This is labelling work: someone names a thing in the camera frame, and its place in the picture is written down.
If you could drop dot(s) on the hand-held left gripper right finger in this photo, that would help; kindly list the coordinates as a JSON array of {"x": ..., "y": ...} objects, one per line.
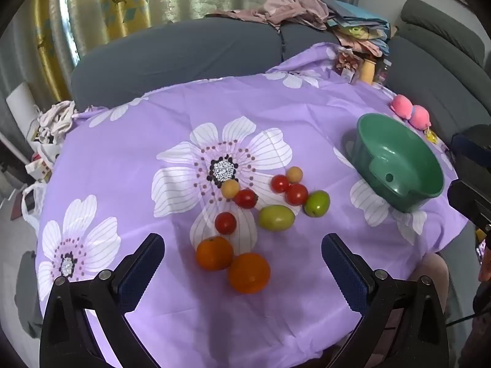
[{"x": 345, "y": 272}]

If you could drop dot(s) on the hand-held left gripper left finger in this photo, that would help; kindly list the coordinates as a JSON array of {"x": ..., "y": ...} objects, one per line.
[{"x": 142, "y": 272}]

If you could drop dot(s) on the green plastic bowl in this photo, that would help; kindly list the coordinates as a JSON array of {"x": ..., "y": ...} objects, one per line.
[{"x": 406, "y": 153}]

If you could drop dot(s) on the orange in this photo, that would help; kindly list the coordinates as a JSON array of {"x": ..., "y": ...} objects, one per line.
[
  {"x": 249, "y": 273},
  {"x": 214, "y": 253}
]

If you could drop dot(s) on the green jujube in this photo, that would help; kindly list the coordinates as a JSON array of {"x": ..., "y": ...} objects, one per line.
[
  {"x": 317, "y": 203},
  {"x": 276, "y": 217}
]

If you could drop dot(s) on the red cherry tomato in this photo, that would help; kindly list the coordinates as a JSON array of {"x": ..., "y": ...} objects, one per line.
[
  {"x": 245, "y": 198},
  {"x": 225, "y": 223},
  {"x": 280, "y": 183},
  {"x": 296, "y": 194}
]

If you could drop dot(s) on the small yellow loquat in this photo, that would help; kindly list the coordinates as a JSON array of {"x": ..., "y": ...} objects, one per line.
[
  {"x": 294, "y": 174},
  {"x": 230, "y": 189}
]

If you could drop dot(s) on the small yellow tag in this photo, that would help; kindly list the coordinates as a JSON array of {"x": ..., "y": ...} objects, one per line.
[{"x": 431, "y": 136}]

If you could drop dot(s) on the pink plush toy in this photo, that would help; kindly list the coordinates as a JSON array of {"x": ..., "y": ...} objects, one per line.
[
  {"x": 401, "y": 105},
  {"x": 420, "y": 117}
]

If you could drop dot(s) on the person's leg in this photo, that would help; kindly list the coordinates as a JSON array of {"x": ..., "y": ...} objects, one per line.
[{"x": 433, "y": 280}]

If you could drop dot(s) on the white plastic bag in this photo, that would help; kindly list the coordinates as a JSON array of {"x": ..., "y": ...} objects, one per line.
[
  {"x": 32, "y": 214},
  {"x": 40, "y": 161}
]

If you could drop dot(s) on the red snack packet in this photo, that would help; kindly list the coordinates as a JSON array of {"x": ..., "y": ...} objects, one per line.
[{"x": 347, "y": 63}]

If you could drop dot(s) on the purple floral tablecloth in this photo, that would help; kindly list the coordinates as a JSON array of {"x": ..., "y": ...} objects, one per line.
[{"x": 172, "y": 103}]

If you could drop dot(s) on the white cloth bundle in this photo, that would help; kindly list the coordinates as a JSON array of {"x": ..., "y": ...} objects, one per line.
[{"x": 57, "y": 119}]

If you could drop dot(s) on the stack of folded cloths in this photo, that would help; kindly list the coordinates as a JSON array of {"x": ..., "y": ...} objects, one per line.
[{"x": 356, "y": 23}]

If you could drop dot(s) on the grey sofa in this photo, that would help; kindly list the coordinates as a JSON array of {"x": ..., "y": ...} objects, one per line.
[{"x": 172, "y": 57}]

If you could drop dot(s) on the grey curtain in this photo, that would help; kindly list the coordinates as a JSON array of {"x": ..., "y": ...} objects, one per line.
[{"x": 15, "y": 73}]

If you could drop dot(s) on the pink clothes pile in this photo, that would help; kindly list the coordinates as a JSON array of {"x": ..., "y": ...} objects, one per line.
[{"x": 291, "y": 5}]

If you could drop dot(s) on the yellow patterned curtain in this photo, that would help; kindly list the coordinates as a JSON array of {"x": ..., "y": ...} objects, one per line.
[{"x": 115, "y": 0}]

